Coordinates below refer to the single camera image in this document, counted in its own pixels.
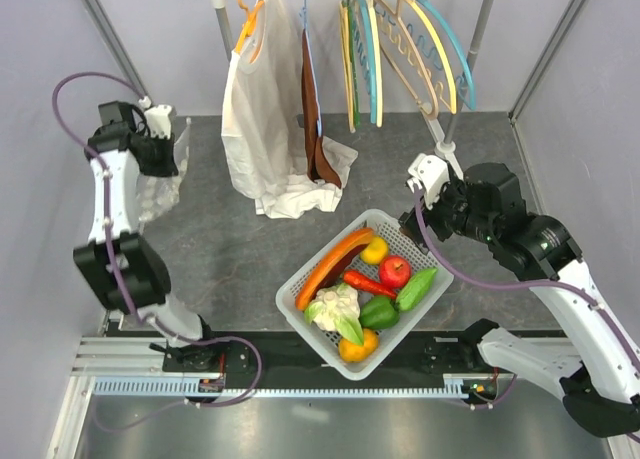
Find white slotted cable duct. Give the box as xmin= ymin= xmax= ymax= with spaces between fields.
xmin=93 ymin=376 xmax=469 ymax=400

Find clear dotted zip top bag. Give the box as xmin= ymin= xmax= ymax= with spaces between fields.
xmin=137 ymin=117 xmax=192 ymax=224

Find yellow plastic hanger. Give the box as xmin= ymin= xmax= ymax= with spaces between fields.
xmin=385 ymin=0 xmax=475 ymax=119

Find yellow lemon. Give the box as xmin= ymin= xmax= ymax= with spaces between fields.
xmin=360 ymin=236 xmax=389 ymax=265

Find light green cucumber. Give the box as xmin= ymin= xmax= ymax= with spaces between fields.
xmin=396 ymin=267 xmax=438 ymax=312

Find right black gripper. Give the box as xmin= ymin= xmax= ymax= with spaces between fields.
xmin=399 ymin=172 xmax=498 ymax=254

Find green hanger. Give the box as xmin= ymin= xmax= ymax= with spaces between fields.
xmin=345 ymin=0 xmax=360 ymax=129

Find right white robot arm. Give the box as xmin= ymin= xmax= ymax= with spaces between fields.
xmin=400 ymin=154 xmax=639 ymax=441

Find cream hanger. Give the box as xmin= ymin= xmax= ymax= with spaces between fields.
xmin=339 ymin=2 xmax=356 ymax=133

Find white cauliflower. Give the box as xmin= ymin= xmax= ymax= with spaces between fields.
xmin=304 ymin=283 xmax=364 ymax=346

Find purple cable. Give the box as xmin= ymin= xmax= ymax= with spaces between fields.
xmin=51 ymin=72 xmax=263 ymax=433
xmin=412 ymin=186 xmax=640 ymax=411

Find red apple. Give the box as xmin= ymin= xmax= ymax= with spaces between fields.
xmin=378 ymin=255 xmax=412 ymax=289

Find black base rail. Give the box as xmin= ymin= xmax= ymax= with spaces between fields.
xmin=104 ymin=318 xmax=566 ymax=391

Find green bell pepper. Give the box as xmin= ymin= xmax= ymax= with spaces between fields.
xmin=359 ymin=295 xmax=399 ymax=330

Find orange tangerine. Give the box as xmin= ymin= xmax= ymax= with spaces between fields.
xmin=338 ymin=329 xmax=379 ymax=363

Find orange carrot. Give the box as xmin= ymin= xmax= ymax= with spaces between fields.
xmin=342 ymin=270 xmax=397 ymax=300

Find blue wire hanger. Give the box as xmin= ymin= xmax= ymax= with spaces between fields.
xmin=300 ymin=0 xmax=323 ymax=135

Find grey clothes rack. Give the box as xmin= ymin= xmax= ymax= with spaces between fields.
xmin=211 ymin=0 xmax=494 ymax=179

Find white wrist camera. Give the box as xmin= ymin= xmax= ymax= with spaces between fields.
xmin=138 ymin=96 xmax=176 ymax=139
xmin=406 ymin=153 xmax=450 ymax=209

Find teal plastic hanger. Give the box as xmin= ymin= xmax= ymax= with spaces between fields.
xmin=407 ymin=0 xmax=477 ymax=114

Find orange hanger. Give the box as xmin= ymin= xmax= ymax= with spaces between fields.
xmin=234 ymin=0 xmax=264 ymax=55

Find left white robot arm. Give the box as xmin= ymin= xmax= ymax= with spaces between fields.
xmin=73 ymin=98 xmax=220 ymax=372

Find white t-shirt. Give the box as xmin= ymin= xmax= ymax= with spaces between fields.
xmin=221 ymin=0 xmax=358 ymax=219

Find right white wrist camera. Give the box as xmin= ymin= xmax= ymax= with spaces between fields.
xmin=406 ymin=153 xmax=450 ymax=209

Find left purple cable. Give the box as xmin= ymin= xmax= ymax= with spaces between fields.
xmin=51 ymin=72 xmax=263 ymax=433

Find brown cloth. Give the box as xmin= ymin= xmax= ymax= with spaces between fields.
xmin=301 ymin=30 xmax=342 ymax=188

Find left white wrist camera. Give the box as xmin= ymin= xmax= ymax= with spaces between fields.
xmin=138 ymin=96 xmax=176 ymax=139

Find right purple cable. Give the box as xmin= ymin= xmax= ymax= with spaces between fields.
xmin=412 ymin=186 xmax=640 ymax=411

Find orange pumpkin slice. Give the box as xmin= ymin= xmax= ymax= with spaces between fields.
xmin=295 ymin=227 xmax=375 ymax=311

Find light blue hanger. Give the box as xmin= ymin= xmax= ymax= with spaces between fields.
xmin=351 ymin=0 xmax=378 ymax=124

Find white plastic basket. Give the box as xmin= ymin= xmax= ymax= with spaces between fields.
xmin=276 ymin=209 xmax=453 ymax=380

